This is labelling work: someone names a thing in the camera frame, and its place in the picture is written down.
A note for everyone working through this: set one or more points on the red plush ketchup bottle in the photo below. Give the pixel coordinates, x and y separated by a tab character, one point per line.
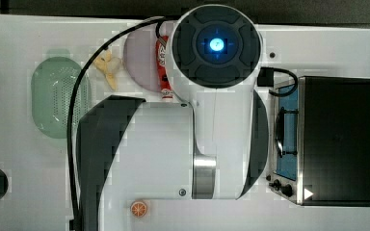
160	52

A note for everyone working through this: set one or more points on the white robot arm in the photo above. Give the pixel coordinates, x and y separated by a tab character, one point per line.
210	142

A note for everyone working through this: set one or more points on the grey round plate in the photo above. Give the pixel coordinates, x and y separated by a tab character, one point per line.
139	54

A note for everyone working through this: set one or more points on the orange slice toy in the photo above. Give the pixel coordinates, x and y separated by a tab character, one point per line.
138	209

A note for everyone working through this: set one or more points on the green perforated basket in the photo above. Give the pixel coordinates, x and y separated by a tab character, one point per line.
52	85

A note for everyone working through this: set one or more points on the black toaster oven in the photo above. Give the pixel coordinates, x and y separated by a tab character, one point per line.
321	142

